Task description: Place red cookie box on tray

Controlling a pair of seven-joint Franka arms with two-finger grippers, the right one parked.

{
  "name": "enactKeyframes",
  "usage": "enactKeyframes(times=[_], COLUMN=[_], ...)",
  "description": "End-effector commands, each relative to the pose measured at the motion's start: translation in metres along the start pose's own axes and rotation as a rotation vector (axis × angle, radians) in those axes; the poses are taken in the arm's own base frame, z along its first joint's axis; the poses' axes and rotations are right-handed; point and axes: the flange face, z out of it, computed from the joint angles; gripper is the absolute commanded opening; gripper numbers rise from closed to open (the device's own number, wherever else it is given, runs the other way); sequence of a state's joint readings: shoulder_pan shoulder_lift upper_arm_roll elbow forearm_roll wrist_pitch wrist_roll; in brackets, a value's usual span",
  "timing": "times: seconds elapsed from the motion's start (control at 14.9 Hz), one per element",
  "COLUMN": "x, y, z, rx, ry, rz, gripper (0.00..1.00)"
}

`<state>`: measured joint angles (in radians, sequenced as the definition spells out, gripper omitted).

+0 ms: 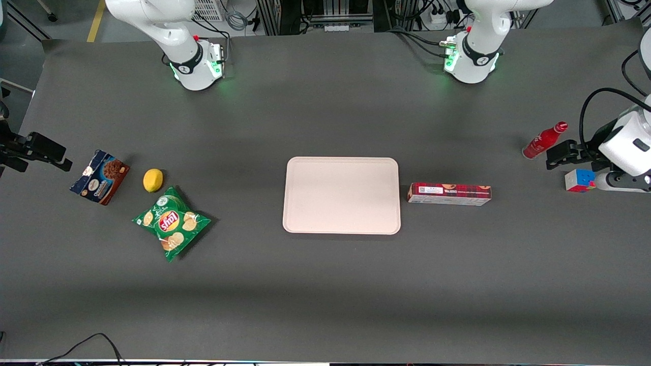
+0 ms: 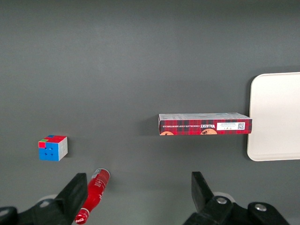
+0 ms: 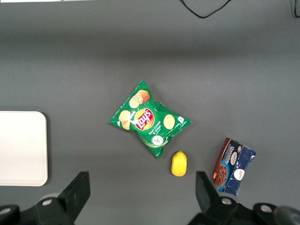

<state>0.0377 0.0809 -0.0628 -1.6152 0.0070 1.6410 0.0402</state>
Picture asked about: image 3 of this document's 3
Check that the blue chocolate cookie box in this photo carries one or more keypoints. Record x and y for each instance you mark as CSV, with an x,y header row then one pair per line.
x,y
234,168

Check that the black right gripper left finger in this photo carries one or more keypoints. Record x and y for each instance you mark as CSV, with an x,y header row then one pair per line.
x,y
70,197

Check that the white rectangular tray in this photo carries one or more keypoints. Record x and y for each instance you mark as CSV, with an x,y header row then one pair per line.
x,y
23,147

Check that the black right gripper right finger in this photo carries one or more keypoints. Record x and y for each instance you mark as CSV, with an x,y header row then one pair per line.
x,y
208,199

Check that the yellow lemon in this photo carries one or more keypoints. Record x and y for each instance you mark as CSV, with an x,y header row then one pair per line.
x,y
179,164

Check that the green Lay's chips bag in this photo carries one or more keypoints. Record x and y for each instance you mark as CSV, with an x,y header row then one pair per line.
x,y
145,122

